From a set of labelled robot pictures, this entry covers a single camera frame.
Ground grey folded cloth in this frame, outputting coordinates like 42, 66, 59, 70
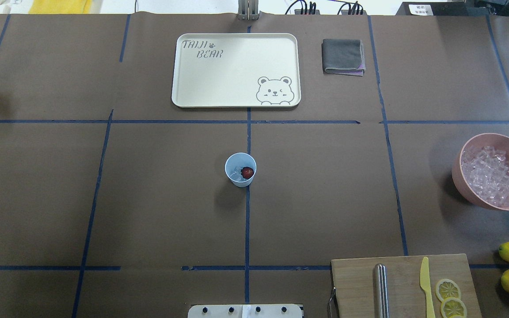
322, 39, 366, 77

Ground wooden cutting board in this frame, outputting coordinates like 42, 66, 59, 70
331, 254, 482, 318

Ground cream bear tray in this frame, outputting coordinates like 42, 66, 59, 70
171, 34, 301, 108

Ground lemon slices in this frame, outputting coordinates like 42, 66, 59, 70
436, 279, 468, 318

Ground light blue cup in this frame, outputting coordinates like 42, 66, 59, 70
224, 152, 257, 188

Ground black power strip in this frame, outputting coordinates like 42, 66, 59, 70
396, 0, 490, 17

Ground yellow folded cloth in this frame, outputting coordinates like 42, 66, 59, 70
28, 0, 93, 14

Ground yellow plastic knife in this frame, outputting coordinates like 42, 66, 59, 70
419, 256, 436, 318

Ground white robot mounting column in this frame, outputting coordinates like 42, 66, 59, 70
187, 303, 304, 318

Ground pile of clear ice cubes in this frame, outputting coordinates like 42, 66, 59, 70
460, 146, 509, 207

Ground steel knife handle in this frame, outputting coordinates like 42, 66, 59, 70
373, 263, 389, 318

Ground pink bowl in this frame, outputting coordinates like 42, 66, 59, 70
451, 132, 509, 212

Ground ice cube in cup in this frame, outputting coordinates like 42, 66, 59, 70
229, 167, 245, 182

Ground aluminium frame post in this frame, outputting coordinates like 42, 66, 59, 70
238, 0, 260, 21

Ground red strawberry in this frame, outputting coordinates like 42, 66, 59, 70
240, 167, 255, 179

